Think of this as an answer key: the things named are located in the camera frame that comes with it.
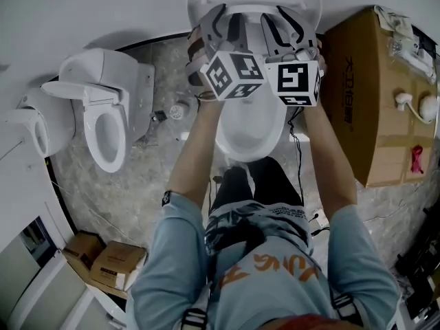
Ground small cardboard box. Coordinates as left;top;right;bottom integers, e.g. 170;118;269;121
62;230;106;272

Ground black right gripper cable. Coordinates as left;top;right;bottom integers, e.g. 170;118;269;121
286;107;305;199

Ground person's right forearm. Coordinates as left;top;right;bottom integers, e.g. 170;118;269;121
303;97;359;220

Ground white bathtub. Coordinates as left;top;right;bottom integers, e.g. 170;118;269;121
82;287;129;330

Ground black white harness strap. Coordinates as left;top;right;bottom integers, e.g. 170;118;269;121
179;307;209;330
331;294;362;328

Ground person's light blue shirt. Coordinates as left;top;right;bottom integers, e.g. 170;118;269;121
125;190;402;330

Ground person's left hand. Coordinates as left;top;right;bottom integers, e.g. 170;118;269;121
188;29;211;84

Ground thin wrist bangle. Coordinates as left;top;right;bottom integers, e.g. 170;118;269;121
195;91;221;104

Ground white shower head with hose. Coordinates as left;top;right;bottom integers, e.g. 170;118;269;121
393;92;440;124

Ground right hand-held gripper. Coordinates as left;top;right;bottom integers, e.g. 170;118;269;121
260;5;322;108

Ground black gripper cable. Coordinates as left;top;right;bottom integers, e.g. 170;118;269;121
286;107;305;199
206;179;216;220

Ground person's black trousers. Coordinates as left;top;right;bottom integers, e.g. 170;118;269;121
209;156;305;217

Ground white toilet with tank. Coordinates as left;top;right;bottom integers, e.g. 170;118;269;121
41;47;156;174

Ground red ribbon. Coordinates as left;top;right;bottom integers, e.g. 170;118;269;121
410;144;425;175

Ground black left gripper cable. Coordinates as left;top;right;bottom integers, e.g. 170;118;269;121
206;179;216;220

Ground dark glass window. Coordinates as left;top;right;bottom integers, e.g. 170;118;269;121
18;216;58;265

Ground clear plastic bags with fittings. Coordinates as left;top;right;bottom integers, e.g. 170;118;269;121
372;5;435;83

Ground white smart toilet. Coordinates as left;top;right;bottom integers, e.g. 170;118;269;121
214;3;288;164

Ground white wall-hung toilet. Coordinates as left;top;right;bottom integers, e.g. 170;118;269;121
3;87;77;159

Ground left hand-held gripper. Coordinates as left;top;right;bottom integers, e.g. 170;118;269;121
185;3;266;102

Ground white power strip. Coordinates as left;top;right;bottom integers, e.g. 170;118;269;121
313;208;331;228

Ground small cardboard boxes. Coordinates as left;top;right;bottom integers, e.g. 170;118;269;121
89;240;149;292

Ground person's left forearm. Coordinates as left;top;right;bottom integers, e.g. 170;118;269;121
165;97;228;208

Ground large cardboard box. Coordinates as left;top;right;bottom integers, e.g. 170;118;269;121
320;5;440;189

